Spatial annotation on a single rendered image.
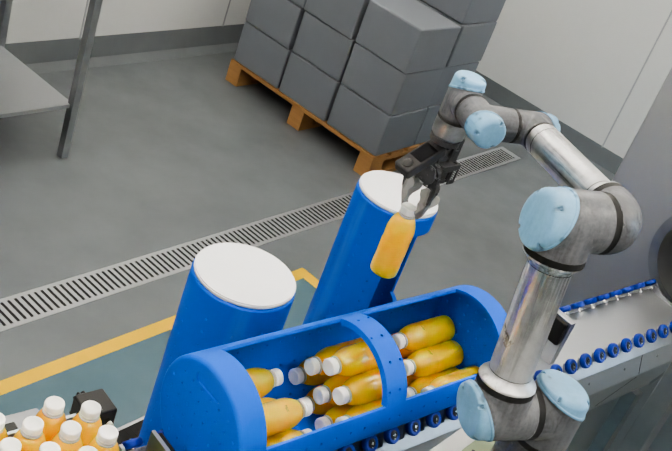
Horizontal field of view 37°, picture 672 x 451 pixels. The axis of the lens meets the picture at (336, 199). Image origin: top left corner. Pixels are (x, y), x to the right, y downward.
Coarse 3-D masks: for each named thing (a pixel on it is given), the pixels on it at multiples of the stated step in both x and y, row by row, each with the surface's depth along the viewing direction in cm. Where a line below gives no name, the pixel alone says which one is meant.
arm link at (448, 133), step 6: (438, 120) 220; (432, 126) 223; (438, 126) 220; (444, 126) 219; (450, 126) 219; (438, 132) 221; (444, 132) 220; (450, 132) 219; (456, 132) 219; (462, 132) 220; (444, 138) 220; (450, 138) 220; (456, 138) 220; (462, 138) 222
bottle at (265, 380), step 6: (252, 372) 214; (258, 372) 215; (264, 372) 216; (270, 372) 218; (252, 378) 213; (258, 378) 214; (264, 378) 215; (270, 378) 216; (276, 378) 218; (258, 384) 213; (264, 384) 214; (270, 384) 216; (258, 390) 213; (264, 390) 214; (270, 390) 217
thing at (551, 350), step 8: (560, 312) 289; (560, 320) 286; (568, 320) 286; (552, 328) 288; (560, 328) 286; (568, 328) 286; (552, 336) 288; (560, 336) 287; (568, 336) 289; (552, 344) 291; (560, 344) 289; (544, 352) 293; (552, 352) 291; (544, 360) 293; (552, 360) 292
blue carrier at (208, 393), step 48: (288, 336) 228; (336, 336) 244; (384, 336) 224; (480, 336) 257; (192, 384) 201; (240, 384) 195; (288, 384) 235; (384, 384) 219; (192, 432) 203; (240, 432) 192; (336, 432) 210
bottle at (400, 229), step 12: (396, 216) 233; (396, 228) 232; (408, 228) 232; (384, 240) 235; (396, 240) 233; (408, 240) 234; (384, 252) 235; (396, 252) 234; (372, 264) 239; (384, 264) 237; (396, 264) 237; (384, 276) 238
